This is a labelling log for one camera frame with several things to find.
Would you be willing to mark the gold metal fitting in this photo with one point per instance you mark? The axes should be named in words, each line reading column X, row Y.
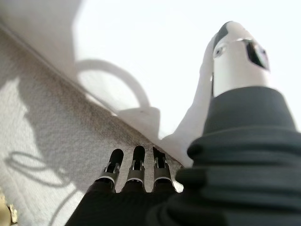
column 7, row 212

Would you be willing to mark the dark right robot hand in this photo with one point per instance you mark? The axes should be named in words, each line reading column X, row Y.
column 235, row 176

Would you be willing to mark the white towel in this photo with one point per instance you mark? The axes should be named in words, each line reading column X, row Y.
column 164, row 42

